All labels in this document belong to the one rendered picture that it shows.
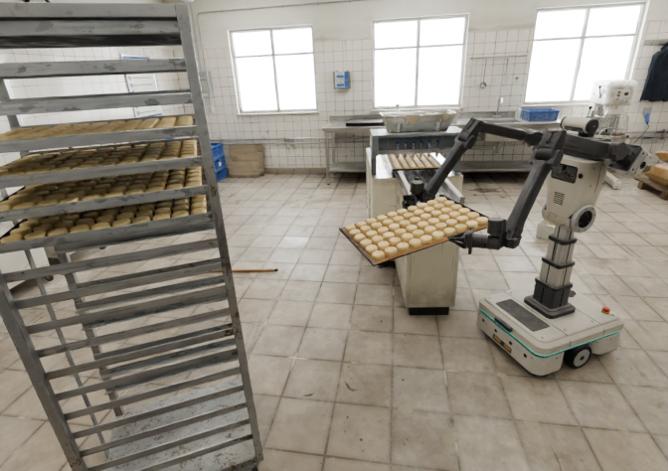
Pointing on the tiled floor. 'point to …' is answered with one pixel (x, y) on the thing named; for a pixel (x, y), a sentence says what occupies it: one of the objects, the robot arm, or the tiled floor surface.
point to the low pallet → (652, 187)
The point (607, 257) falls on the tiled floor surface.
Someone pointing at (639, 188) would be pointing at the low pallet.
